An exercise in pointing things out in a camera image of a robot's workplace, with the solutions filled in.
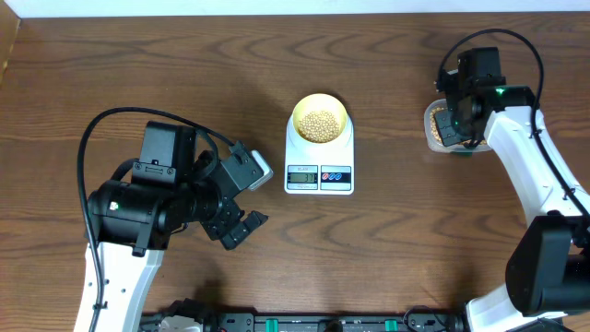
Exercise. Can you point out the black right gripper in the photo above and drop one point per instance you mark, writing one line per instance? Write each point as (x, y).
(448, 136)

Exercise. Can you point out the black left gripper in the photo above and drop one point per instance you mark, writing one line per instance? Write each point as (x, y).
(221, 222)

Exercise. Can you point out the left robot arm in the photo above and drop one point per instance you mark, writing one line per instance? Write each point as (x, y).
(134, 214)

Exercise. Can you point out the white digital kitchen scale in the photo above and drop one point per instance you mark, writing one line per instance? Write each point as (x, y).
(321, 169)

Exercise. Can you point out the soybeans in bowl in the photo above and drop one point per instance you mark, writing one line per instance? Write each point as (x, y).
(319, 127)

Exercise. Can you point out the yellow plastic bowl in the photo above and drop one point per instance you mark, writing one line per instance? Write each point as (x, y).
(320, 102)

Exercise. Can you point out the clear plastic bean container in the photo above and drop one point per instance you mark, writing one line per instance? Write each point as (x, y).
(433, 139)

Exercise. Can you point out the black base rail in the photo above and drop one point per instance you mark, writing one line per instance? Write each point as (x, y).
(191, 315)

